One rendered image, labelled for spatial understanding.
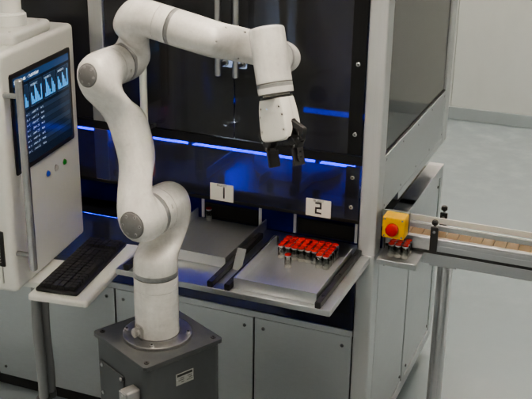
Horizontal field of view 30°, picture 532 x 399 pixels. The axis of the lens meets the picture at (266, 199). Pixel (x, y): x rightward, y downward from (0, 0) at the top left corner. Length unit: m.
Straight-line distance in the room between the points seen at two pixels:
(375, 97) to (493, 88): 4.75
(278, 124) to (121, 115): 0.44
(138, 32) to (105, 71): 0.12
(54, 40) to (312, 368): 1.39
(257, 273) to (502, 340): 1.84
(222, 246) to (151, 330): 0.63
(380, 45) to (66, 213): 1.21
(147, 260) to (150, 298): 0.10
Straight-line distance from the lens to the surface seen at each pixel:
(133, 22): 2.44
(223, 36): 2.35
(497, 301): 4.98
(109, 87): 2.46
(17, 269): 3.16
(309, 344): 3.41
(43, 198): 3.26
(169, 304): 2.67
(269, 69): 2.27
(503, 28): 7.63
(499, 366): 4.43
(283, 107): 2.26
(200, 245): 3.25
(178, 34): 2.37
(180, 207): 2.60
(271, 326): 3.43
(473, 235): 3.23
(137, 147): 2.53
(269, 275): 3.04
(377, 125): 3.04
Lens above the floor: 2.21
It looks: 21 degrees down
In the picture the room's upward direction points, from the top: 1 degrees clockwise
